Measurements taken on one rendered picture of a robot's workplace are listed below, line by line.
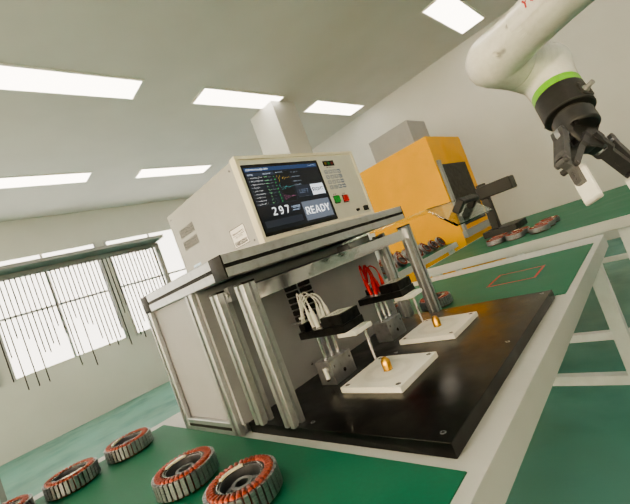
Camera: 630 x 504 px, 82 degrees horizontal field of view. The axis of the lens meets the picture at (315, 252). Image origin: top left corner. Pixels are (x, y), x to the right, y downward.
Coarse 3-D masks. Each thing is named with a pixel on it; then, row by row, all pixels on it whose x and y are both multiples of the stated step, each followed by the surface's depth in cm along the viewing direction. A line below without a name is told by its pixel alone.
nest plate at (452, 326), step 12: (420, 324) 100; (432, 324) 95; (444, 324) 91; (456, 324) 88; (468, 324) 88; (408, 336) 93; (420, 336) 89; (432, 336) 86; (444, 336) 83; (456, 336) 82
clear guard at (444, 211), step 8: (432, 208) 86; (440, 208) 87; (448, 208) 88; (464, 208) 91; (472, 208) 93; (480, 208) 95; (488, 208) 96; (416, 216) 93; (440, 216) 82; (448, 216) 83; (456, 216) 84; (464, 216) 86; (472, 216) 87; (392, 224) 90; (456, 224) 80; (376, 232) 104; (352, 240) 100
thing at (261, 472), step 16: (240, 464) 57; (256, 464) 56; (272, 464) 53; (224, 480) 55; (240, 480) 54; (256, 480) 50; (272, 480) 51; (208, 496) 51; (224, 496) 49; (240, 496) 48; (256, 496) 49; (272, 496) 50
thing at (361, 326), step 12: (336, 312) 80; (348, 312) 78; (324, 324) 80; (336, 324) 77; (348, 324) 77; (360, 324) 79; (300, 336) 86; (312, 336) 83; (324, 336) 80; (348, 336) 76; (336, 348) 86
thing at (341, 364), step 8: (336, 352) 86; (344, 352) 85; (320, 360) 84; (328, 360) 82; (336, 360) 82; (344, 360) 84; (352, 360) 86; (320, 368) 83; (328, 368) 81; (336, 368) 82; (344, 368) 83; (352, 368) 85; (320, 376) 84; (336, 376) 81; (344, 376) 83; (328, 384) 83; (336, 384) 81
